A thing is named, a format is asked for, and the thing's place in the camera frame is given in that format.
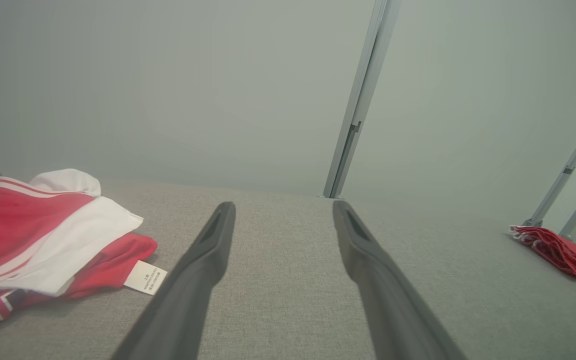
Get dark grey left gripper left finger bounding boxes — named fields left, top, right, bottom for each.
left=110, top=201, right=237, bottom=360

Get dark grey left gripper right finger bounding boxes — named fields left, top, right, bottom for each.
left=332, top=200, right=469, bottom=360

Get red Bulls jersey white sleeves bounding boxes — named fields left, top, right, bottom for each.
left=0, top=168, right=169, bottom=328

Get red clothes pile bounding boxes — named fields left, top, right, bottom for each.
left=509, top=225, right=576, bottom=292

